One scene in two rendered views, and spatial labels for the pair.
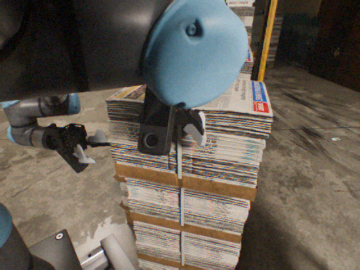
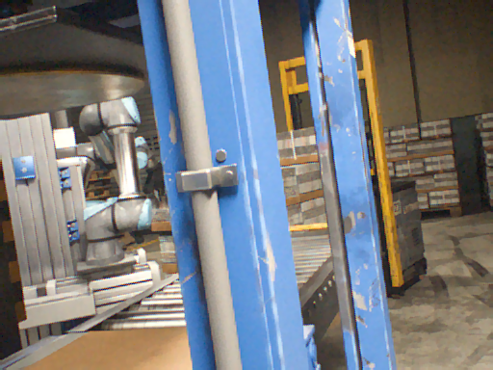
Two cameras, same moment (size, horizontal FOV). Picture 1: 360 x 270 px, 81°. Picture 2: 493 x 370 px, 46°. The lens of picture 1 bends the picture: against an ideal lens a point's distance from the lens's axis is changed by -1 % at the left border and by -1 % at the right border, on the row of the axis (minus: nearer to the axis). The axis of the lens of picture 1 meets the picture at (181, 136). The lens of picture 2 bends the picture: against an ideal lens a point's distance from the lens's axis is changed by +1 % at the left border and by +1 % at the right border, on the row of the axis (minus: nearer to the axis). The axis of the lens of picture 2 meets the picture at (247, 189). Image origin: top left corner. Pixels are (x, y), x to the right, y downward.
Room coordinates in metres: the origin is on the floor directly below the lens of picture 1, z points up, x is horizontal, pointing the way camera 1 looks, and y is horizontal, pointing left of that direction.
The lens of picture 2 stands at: (-2.08, -1.51, 1.14)
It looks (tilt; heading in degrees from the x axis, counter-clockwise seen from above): 3 degrees down; 24
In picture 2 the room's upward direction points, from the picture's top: 8 degrees counter-clockwise
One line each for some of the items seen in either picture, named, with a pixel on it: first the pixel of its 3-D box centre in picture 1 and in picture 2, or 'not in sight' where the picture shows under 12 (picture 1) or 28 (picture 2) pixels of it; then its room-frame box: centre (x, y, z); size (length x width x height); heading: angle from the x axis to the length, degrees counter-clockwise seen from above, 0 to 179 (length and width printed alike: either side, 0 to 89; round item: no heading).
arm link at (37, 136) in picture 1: (47, 137); not in sight; (0.62, 0.45, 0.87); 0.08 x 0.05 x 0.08; 164
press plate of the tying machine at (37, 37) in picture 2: not in sight; (23, 89); (-1.37, -0.84, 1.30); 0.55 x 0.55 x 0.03; 4
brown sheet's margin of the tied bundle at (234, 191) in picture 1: (227, 157); not in sight; (0.53, -0.14, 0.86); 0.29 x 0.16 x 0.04; 165
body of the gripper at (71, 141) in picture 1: (66, 139); not in sight; (0.60, 0.37, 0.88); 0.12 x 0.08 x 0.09; 74
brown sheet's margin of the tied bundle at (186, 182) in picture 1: (192, 151); not in sight; (0.56, -0.03, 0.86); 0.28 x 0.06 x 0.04; 165
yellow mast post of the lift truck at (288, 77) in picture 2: not in sight; (301, 173); (2.23, -0.10, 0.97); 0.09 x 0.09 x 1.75; 76
